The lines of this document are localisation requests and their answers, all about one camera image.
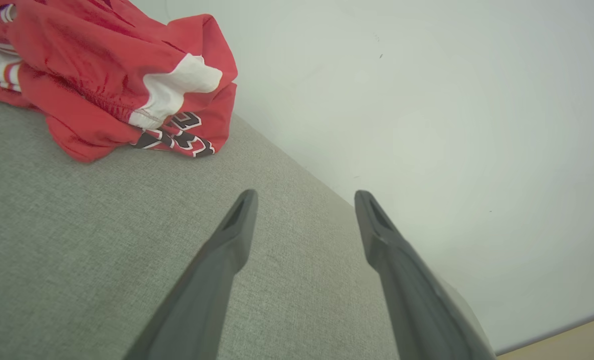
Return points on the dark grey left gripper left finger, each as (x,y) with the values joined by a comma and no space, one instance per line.
(212,280)

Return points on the red shorts with white stripes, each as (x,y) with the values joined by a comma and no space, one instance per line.
(87,55)

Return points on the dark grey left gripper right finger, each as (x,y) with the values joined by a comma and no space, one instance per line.
(407,290)

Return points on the red jersey with navy lettering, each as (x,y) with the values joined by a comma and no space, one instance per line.
(189,142)

